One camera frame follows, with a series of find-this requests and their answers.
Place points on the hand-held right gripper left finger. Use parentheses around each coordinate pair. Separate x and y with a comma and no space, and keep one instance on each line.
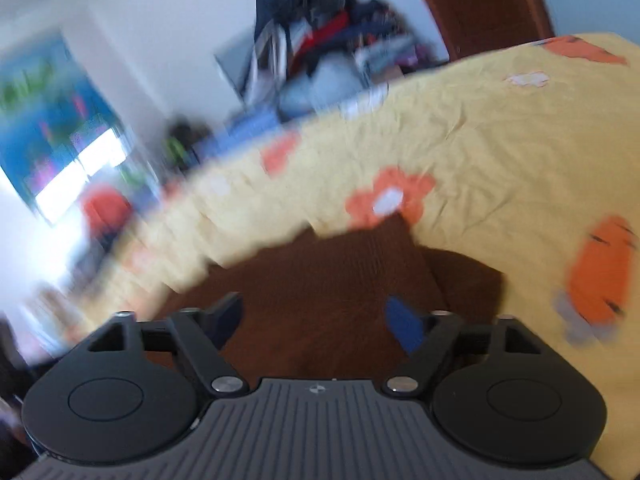
(231,316)

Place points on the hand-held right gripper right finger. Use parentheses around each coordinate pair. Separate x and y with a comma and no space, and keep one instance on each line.
(404,325)

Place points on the brown knit sweater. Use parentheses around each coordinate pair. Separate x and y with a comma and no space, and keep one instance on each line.
(325,290)

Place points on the pile of clothes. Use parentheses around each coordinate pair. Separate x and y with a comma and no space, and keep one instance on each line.
(330,40)

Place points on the red cloth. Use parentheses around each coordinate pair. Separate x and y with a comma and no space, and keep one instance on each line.
(106,210)

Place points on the black bag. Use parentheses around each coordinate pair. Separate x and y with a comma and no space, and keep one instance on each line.
(185,142)

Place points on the blue quilted blanket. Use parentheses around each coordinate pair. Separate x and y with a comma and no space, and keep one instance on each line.
(240,132)

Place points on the yellow printed bedsheet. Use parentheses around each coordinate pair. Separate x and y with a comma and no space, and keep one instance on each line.
(475,150)

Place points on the grey framed panel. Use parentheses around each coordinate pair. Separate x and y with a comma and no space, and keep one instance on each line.
(234,62)

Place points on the brown wooden door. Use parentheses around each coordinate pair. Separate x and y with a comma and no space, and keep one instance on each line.
(480,5)

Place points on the blue wall poster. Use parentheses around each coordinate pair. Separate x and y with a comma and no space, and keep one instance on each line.
(55,125)

